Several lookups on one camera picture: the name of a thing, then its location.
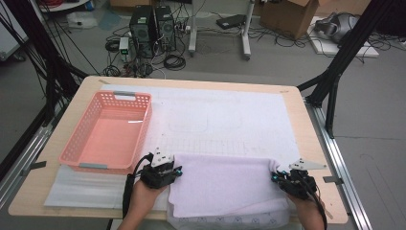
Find clear plastic bag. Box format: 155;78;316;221
66;11;99;30

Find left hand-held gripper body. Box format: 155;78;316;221
139;147;177;190

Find white grid mat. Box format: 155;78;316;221
43;83;309;215

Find flat black device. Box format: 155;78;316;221
215;13;248;31

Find person's right hand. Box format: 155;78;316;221
286;193;326;221

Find round white table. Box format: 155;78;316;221
37;0;90;13

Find aluminium rail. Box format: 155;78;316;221
0;103;66;210
304;99;373;230

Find coiled black cable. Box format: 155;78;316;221
163;54;187;72

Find large black computer tower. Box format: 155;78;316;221
128;5;157;59

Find white foam board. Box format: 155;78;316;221
306;15;381;58

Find hand-held gripper black cable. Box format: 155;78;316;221
122;152;154;219
301;178;329;230

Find left hand-held gripper black cable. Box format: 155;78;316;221
122;152;154;219

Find open cardboard box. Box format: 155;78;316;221
259;0;320;41

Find silver grey device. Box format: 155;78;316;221
314;11;360;44

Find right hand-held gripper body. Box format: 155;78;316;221
276;158;328;201

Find pink plastic basket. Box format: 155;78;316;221
58;90;153;176

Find person's left hand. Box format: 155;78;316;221
128;180;168;216

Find slim black computer tower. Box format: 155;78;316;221
154;5;177;52

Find white stand leg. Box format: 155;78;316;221
241;0;257;61
188;0;198;58

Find white cabinet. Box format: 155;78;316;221
0;0;29;61

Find right hand-held gripper black cable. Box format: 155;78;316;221
301;178;329;230

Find grey metal bracket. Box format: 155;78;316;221
20;160;48;176
323;175;345;186

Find lavender printed towel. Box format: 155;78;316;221
166;153;291;230

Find black metal frame strut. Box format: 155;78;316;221
296;0;406;140
0;0;90;183

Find small white box green light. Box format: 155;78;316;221
118;36;130;62

